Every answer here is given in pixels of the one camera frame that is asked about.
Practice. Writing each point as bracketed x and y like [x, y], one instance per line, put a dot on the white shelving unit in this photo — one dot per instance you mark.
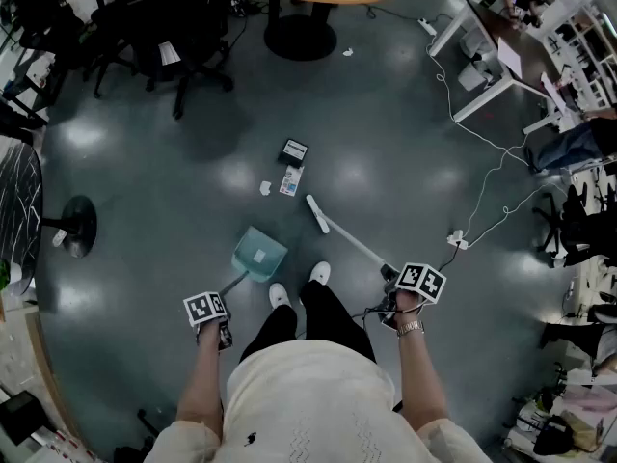
[588, 41]

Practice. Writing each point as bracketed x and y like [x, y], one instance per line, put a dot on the person's right hand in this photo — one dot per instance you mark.
[409, 303]

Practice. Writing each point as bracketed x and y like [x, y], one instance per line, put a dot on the person's left white shoe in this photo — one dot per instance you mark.
[279, 296]

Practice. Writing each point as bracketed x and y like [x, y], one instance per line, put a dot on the person's right white shoe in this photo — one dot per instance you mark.
[320, 273]

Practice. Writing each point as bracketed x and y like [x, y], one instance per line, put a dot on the person's left forearm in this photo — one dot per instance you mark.
[202, 379]

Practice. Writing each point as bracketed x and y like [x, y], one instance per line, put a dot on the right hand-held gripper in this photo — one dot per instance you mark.
[419, 282]

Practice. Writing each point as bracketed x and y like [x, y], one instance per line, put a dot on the person's black trousers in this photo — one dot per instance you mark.
[332, 316]

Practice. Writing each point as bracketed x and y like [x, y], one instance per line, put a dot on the black small box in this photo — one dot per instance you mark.
[292, 152]

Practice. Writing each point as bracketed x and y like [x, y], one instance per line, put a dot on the white plastic container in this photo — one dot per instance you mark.
[474, 76]
[477, 41]

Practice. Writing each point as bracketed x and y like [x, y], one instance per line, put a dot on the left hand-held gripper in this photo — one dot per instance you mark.
[202, 309]

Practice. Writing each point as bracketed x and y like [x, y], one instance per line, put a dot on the metal wristwatch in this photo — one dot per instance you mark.
[410, 328]

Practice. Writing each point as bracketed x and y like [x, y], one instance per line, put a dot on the white broom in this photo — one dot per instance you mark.
[318, 215]

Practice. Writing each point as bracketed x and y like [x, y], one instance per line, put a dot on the person's right forearm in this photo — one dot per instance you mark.
[420, 379]

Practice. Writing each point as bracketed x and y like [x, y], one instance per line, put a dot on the person's white shoe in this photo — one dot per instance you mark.
[320, 273]
[279, 296]

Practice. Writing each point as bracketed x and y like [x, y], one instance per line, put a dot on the black marble round table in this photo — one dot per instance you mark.
[19, 200]

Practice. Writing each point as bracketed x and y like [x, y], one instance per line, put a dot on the white power strip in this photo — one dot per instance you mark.
[458, 239]
[427, 26]

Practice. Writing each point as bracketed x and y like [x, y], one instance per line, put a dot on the person's cream knit shirt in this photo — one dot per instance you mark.
[308, 403]

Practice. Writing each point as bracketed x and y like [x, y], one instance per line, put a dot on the white blue packet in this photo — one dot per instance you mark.
[290, 181]

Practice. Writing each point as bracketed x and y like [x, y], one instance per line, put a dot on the white paper sheet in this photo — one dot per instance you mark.
[510, 58]
[169, 53]

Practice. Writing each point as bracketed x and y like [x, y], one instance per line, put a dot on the white frame desk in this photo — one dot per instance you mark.
[482, 100]

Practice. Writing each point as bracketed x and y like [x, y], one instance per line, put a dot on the small white plastic item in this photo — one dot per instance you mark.
[58, 238]

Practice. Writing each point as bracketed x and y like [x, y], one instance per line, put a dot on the teal dustpan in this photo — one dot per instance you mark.
[255, 253]

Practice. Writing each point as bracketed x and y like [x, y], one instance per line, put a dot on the black office chair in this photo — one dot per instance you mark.
[193, 27]
[113, 27]
[578, 229]

